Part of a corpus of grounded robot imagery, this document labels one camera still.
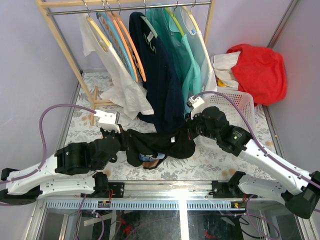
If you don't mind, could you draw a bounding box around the wooden clothes rack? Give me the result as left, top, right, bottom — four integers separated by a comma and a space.
35, 0, 216, 111

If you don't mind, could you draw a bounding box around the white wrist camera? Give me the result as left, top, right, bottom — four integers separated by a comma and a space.
93, 109, 120, 133
186, 96, 205, 120

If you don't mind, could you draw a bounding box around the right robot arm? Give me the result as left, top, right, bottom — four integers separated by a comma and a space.
186, 106, 320, 219

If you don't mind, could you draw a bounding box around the blue hanger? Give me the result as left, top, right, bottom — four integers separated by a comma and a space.
96, 0, 134, 78

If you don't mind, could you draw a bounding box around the white hanging t shirt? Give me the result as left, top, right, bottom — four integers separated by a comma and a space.
77, 13, 154, 120

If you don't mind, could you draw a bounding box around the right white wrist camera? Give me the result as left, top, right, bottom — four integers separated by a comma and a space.
186, 96, 205, 120

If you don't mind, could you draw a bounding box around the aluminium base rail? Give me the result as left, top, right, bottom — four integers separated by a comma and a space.
35, 180, 248, 212

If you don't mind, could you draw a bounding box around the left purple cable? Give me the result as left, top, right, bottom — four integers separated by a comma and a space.
0, 103, 97, 207

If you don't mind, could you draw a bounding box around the black t shirt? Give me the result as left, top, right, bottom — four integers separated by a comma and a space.
123, 123, 198, 167

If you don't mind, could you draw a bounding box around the white crumpled cloth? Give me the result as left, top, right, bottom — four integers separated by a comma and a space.
210, 51, 241, 90

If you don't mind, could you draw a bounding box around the white plastic laundry basket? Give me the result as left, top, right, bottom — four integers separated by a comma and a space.
197, 86, 257, 151

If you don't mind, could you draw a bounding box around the teal hanging t shirt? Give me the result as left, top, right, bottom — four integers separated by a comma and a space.
146, 8, 202, 104

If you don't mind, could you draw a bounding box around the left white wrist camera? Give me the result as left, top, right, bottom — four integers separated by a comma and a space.
93, 109, 120, 133

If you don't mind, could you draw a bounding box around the red cloth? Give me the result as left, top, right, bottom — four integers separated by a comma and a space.
226, 43, 288, 106

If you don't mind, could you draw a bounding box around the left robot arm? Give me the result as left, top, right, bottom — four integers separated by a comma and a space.
0, 124, 124, 206

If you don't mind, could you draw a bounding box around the yellow hanger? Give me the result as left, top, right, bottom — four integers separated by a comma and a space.
164, 7, 185, 37

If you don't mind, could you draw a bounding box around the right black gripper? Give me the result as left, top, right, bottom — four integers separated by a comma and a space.
178, 109, 219, 141

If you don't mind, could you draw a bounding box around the navy hanging t shirt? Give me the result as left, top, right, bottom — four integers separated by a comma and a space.
129, 11, 185, 132

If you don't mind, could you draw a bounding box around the pale blue hanging t shirt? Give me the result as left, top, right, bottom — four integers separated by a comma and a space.
174, 6, 218, 92

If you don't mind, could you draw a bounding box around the orange hanger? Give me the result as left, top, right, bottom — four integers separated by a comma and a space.
113, 10, 147, 82
106, 0, 139, 82

